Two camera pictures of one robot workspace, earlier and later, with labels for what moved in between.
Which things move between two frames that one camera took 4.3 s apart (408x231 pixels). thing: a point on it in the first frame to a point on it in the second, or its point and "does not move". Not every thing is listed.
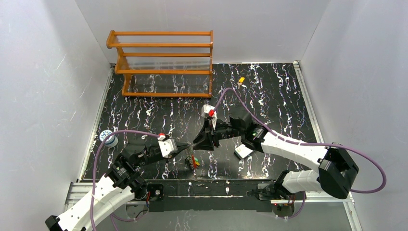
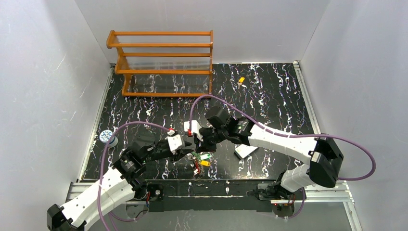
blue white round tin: (110, 142) does not move
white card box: (242, 151) does not move
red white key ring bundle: (193, 161) to (200, 160)
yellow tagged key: (240, 81) does not move
